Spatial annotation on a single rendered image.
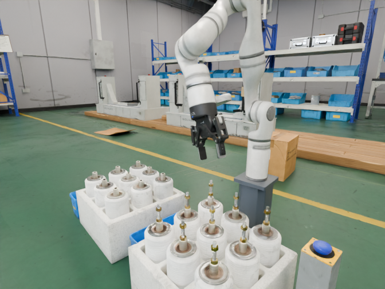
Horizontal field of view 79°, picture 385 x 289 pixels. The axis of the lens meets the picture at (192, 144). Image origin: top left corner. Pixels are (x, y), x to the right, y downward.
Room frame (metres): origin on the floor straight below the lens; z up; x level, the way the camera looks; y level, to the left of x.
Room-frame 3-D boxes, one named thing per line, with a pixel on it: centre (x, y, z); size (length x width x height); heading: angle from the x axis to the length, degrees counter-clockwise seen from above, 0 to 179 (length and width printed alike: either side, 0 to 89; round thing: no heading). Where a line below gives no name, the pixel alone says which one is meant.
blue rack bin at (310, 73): (4.79, -2.50, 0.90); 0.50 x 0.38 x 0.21; 137
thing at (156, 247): (0.65, 0.11, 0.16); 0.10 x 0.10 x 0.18
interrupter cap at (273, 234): (0.63, -0.23, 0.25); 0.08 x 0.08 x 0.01
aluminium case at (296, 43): (5.00, -2.19, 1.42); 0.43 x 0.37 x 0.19; 136
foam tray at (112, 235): (1.05, 0.31, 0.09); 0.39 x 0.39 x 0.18; 42
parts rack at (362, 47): (6.13, -0.99, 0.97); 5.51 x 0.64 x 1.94; 49
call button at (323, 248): (0.48, -0.31, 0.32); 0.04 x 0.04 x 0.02
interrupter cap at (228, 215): (0.72, -0.15, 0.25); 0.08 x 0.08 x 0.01
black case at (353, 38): (4.49, -2.79, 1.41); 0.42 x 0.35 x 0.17; 140
